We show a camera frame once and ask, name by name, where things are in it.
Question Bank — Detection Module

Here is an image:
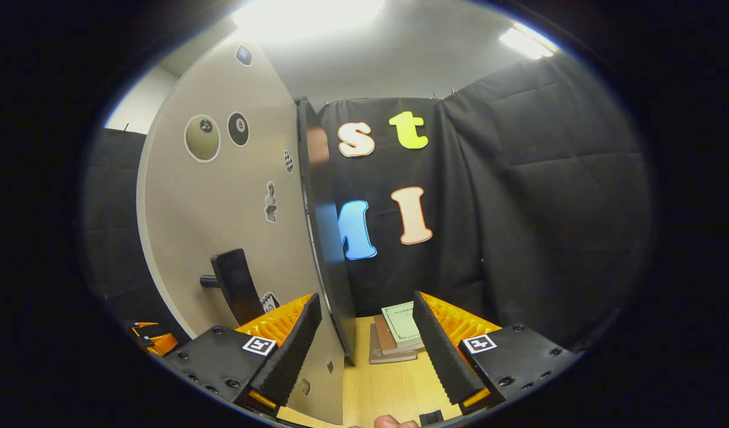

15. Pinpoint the grey book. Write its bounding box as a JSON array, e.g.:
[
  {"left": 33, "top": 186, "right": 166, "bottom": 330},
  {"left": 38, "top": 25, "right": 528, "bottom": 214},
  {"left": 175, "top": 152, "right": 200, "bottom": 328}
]
[{"left": 369, "top": 324, "right": 419, "bottom": 364}]

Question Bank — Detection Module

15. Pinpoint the brown book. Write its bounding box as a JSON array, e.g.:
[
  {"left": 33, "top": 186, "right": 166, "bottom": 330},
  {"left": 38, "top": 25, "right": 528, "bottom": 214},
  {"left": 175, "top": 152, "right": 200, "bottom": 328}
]
[{"left": 373, "top": 314, "right": 425, "bottom": 355}]

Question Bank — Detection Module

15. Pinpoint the black cabinet door handle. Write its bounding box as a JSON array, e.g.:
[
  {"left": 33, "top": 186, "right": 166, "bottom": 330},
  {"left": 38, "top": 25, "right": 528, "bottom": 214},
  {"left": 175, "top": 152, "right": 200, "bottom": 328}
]
[{"left": 199, "top": 248, "right": 264, "bottom": 326}]

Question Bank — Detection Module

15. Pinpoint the grey cabinet door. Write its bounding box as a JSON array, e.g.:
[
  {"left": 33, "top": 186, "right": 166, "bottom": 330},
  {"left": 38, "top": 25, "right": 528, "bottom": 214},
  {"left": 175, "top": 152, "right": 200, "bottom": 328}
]
[{"left": 136, "top": 36, "right": 347, "bottom": 426}]

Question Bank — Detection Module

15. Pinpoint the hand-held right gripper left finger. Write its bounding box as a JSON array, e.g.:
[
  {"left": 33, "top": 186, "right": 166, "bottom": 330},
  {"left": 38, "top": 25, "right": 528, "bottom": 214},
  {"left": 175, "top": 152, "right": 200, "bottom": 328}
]
[{"left": 162, "top": 291, "right": 322, "bottom": 417}]

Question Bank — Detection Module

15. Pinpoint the wide ceiling light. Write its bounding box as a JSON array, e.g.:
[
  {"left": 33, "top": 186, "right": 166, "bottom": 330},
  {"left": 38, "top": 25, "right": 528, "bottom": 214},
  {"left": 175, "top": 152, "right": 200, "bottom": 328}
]
[{"left": 231, "top": 0, "right": 386, "bottom": 39}]

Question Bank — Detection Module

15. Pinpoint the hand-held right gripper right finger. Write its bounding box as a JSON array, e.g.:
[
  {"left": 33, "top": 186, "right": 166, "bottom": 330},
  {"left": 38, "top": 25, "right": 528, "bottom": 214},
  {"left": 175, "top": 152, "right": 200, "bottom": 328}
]
[{"left": 412, "top": 290, "right": 579, "bottom": 416}]

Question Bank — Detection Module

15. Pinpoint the narrow ceiling light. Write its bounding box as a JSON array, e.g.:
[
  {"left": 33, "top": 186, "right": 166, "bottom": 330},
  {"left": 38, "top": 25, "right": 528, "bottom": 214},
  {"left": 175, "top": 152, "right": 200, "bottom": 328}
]
[{"left": 498, "top": 24, "right": 558, "bottom": 60}]

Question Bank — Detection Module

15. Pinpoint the dark grey cabinet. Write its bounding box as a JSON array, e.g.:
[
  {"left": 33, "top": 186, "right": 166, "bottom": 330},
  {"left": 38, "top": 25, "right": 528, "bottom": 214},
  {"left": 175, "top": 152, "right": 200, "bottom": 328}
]
[{"left": 296, "top": 98, "right": 358, "bottom": 364}]

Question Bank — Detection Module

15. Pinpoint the black backdrop cloth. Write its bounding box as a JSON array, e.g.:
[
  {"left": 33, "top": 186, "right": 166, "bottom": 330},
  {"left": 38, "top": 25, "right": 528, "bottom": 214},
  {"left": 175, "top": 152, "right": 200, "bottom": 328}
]
[{"left": 82, "top": 53, "right": 656, "bottom": 351}]

